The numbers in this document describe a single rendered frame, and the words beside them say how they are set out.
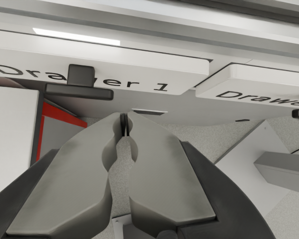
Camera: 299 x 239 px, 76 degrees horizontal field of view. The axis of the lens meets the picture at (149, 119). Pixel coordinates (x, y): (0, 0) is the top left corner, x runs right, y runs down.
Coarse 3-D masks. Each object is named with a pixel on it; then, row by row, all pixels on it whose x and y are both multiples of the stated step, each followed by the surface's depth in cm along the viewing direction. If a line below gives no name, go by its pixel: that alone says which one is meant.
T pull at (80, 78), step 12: (72, 72) 21; (84, 72) 21; (48, 84) 20; (60, 84) 21; (72, 84) 21; (84, 84) 21; (72, 96) 21; (84, 96) 21; (96, 96) 21; (108, 96) 21
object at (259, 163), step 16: (256, 128) 123; (240, 144) 120; (256, 144) 121; (272, 144) 123; (224, 160) 117; (240, 160) 118; (256, 160) 119; (272, 160) 109; (288, 160) 100; (240, 176) 117; (256, 176) 119; (272, 176) 110; (288, 176) 98; (256, 192) 118; (272, 192) 120; (288, 192) 123; (272, 208) 120
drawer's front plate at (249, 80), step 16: (240, 64) 23; (208, 80) 28; (224, 80) 24; (240, 80) 23; (256, 80) 23; (272, 80) 23; (288, 80) 24; (208, 96) 32; (224, 96) 31; (240, 96) 31; (272, 96) 29; (288, 96) 29
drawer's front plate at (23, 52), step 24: (0, 48) 18; (24, 48) 19; (48, 48) 19; (72, 48) 19; (96, 48) 20; (120, 48) 20; (0, 72) 26; (24, 72) 25; (48, 72) 25; (96, 72) 24; (120, 72) 23; (144, 72) 22; (168, 72) 22; (192, 72) 22
